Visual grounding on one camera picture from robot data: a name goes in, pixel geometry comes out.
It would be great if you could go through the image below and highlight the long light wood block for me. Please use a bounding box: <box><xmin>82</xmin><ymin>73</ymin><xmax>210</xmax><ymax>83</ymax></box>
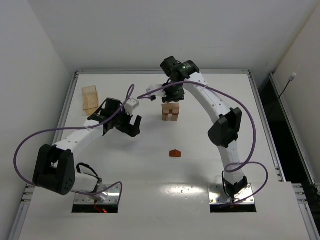
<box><xmin>162</xmin><ymin>103</ymin><xmax>180</xmax><ymax>111</ymax></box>

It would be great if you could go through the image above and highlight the long red-brown wood block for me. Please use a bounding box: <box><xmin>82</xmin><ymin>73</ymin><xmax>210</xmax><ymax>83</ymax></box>
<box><xmin>162</xmin><ymin>109</ymin><xmax>180</xmax><ymax>115</ymax></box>

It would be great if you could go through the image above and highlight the light tan wood block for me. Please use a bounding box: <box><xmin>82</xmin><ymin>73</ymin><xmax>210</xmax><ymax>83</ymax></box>
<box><xmin>171</xmin><ymin>114</ymin><xmax>179</xmax><ymax>122</ymax></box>

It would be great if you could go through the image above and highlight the striped dark wood block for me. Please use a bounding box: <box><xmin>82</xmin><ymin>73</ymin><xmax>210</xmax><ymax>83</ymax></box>
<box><xmin>162</xmin><ymin>114</ymin><xmax>169</xmax><ymax>121</ymax></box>

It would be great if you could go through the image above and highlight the clear plastic block box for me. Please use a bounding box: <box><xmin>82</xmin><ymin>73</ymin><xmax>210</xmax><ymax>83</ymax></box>
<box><xmin>81</xmin><ymin>85</ymin><xmax>100</xmax><ymax>116</ymax></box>

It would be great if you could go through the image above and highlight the red-brown wedge block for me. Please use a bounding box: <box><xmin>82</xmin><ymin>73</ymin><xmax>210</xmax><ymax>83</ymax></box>
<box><xmin>169</xmin><ymin>149</ymin><xmax>182</xmax><ymax>158</ymax></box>

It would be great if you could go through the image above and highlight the orange arch wood block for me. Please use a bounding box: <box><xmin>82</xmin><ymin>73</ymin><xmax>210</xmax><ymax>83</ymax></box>
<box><xmin>162</xmin><ymin>100</ymin><xmax>179</xmax><ymax>104</ymax></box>

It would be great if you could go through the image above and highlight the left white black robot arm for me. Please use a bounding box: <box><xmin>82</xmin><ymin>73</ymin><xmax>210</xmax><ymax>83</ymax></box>
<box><xmin>32</xmin><ymin>98</ymin><xmax>142</xmax><ymax>196</ymax></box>

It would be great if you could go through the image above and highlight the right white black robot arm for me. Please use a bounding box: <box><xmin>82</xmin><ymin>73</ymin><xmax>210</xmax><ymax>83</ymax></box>
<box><xmin>160</xmin><ymin>56</ymin><xmax>242</xmax><ymax>167</ymax></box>

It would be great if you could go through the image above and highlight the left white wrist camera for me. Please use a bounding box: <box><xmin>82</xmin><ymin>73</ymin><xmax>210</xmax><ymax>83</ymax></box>
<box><xmin>124</xmin><ymin>98</ymin><xmax>140</xmax><ymax>116</ymax></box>

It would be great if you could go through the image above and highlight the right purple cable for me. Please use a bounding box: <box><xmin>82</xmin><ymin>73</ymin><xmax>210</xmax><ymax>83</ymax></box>
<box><xmin>136</xmin><ymin>80</ymin><xmax>270</xmax><ymax>207</ymax></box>

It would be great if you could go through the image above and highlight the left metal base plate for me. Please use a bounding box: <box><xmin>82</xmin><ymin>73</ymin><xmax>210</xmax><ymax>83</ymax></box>
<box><xmin>73</xmin><ymin>183</ymin><xmax>122</xmax><ymax>205</ymax></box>

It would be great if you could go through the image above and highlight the metal base plate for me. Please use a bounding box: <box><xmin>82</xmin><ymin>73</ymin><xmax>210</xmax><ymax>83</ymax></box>
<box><xmin>208</xmin><ymin>184</ymin><xmax>255</xmax><ymax>206</ymax></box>
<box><xmin>73</xmin><ymin>183</ymin><xmax>122</xmax><ymax>205</ymax></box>

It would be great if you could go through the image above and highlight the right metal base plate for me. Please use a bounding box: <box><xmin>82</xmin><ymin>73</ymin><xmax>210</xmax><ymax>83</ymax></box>
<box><xmin>208</xmin><ymin>184</ymin><xmax>255</xmax><ymax>206</ymax></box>

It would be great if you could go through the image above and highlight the black wall cable white plug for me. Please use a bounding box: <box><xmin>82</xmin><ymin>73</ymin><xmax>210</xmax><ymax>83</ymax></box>
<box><xmin>268</xmin><ymin>72</ymin><xmax>297</xmax><ymax>116</ymax></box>

